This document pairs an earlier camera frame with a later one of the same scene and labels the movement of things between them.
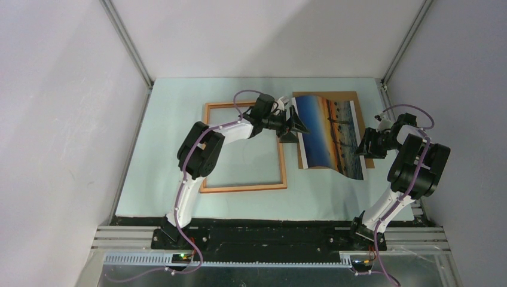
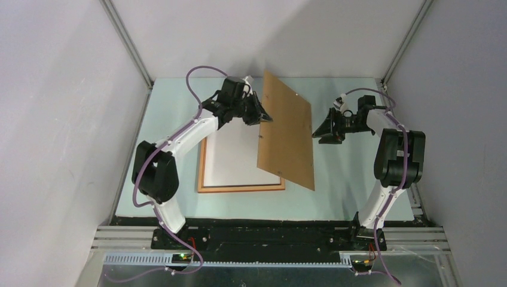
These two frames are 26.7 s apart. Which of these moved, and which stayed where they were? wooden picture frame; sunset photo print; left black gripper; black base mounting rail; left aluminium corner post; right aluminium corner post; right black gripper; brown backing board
Moved: brown backing board; right black gripper; left black gripper; sunset photo print
Stayed: black base mounting rail; right aluminium corner post; left aluminium corner post; wooden picture frame
